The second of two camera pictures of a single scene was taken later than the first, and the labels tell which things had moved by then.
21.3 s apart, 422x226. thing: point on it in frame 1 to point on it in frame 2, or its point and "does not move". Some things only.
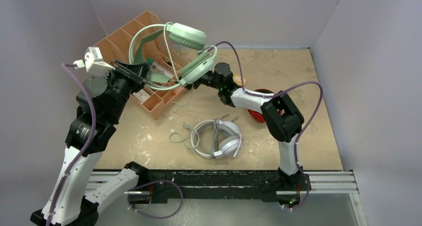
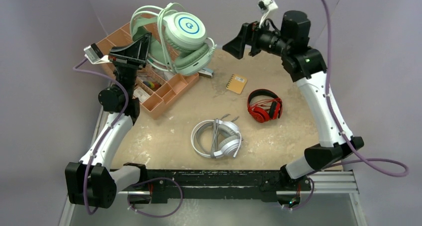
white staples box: x=141 y=95 does not move
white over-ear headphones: x=230 y=143 does not move
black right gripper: x=196 y=84 to x=237 y=47
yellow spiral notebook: x=237 y=78 does not move
